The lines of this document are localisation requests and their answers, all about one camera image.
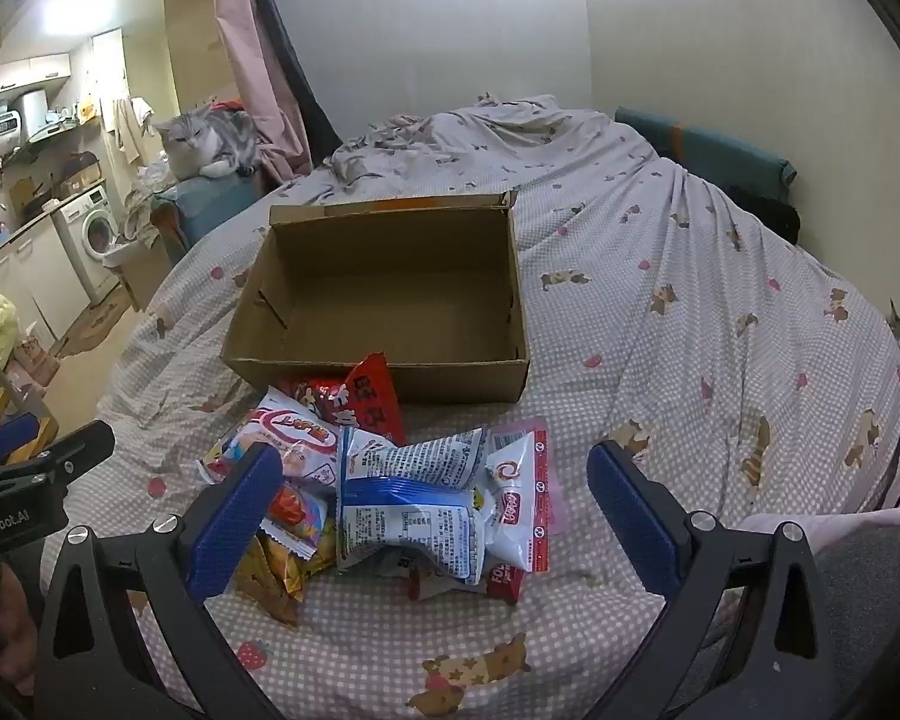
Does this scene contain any white red cartoon snack packet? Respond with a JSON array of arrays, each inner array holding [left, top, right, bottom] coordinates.
[[409, 551, 527, 606]]

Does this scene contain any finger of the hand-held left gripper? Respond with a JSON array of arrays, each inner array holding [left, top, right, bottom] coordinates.
[[0, 420, 116, 496], [0, 411, 42, 470]]

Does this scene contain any black cloth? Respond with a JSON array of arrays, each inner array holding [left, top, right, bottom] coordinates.
[[720, 184, 802, 245]]

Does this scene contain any pink flat snack packet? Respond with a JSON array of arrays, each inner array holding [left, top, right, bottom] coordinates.
[[487, 416, 567, 541]]

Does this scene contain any person's left hand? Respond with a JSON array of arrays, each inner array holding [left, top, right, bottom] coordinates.
[[0, 556, 42, 698]]

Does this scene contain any brown cardboard box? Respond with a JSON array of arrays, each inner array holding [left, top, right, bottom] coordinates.
[[220, 191, 532, 406]]

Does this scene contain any pink white round-label snack packet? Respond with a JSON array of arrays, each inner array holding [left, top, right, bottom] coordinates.
[[199, 386, 342, 563]]

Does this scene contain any white kitchen counter cabinet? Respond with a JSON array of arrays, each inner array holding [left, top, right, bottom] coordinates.
[[0, 217, 72, 342]]

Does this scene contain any blue white snack packet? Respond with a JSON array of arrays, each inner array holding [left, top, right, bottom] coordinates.
[[335, 426, 492, 586]]

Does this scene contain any teal cushioned seat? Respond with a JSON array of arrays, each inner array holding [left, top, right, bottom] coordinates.
[[150, 172, 267, 256]]

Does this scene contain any hanging towel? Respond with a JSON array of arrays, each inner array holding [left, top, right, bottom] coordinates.
[[112, 97, 155, 166]]

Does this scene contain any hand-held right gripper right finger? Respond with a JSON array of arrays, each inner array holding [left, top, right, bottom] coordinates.
[[586, 439, 841, 720]]

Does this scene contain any dark curtain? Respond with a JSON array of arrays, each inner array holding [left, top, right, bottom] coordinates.
[[244, 0, 342, 166]]

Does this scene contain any white red swirl snack packet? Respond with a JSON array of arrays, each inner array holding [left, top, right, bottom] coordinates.
[[472, 427, 552, 575]]

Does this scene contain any yellow snack packet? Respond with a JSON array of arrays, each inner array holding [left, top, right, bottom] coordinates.
[[232, 532, 338, 627]]

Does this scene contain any white washing machine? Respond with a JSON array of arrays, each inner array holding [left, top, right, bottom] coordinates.
[[51, 181, 121, 301]]

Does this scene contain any grey tabby cat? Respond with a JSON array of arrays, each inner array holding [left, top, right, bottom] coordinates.
[[154, 109, 260, 179]]

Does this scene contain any brown floor mat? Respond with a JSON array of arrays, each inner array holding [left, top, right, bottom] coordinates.
[[52, 292, 132, 357]]

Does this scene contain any teal pillow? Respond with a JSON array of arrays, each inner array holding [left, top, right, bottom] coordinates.
[[613, 106, 796, 188]]

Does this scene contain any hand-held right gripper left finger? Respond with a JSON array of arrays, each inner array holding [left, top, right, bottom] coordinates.
[[34, 442, 286, 720]]

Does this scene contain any white wall cabinet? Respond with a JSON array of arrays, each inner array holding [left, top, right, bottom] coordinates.
[[0, 52, 72, 98]]

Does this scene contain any pink curtain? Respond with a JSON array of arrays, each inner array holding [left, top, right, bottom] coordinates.
[[214, 0, 312, 181]]

